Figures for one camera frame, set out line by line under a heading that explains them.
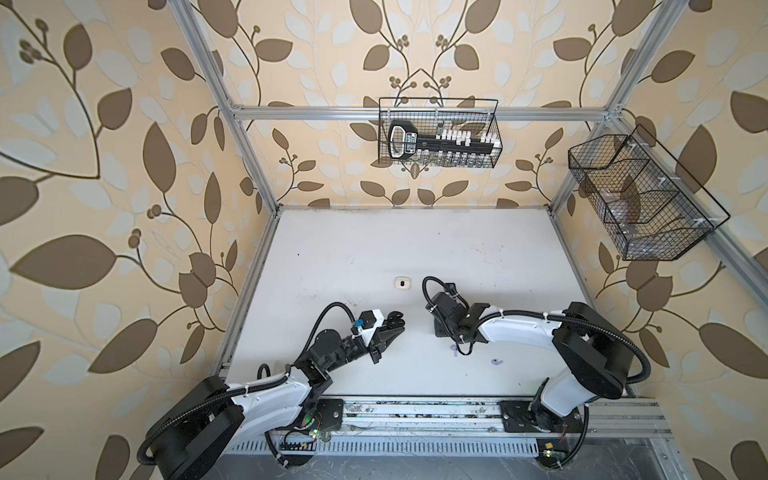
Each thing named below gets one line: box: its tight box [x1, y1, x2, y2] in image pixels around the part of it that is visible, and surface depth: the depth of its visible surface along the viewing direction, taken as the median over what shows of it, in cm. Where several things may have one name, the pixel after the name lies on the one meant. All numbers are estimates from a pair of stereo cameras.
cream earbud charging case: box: [394, 276, 412, 290], surface depth 98 cm
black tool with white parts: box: [388, 120, 501, 161], surface depth 84 cm
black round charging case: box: [387, 311, 405, 329], surface depth 75 cm
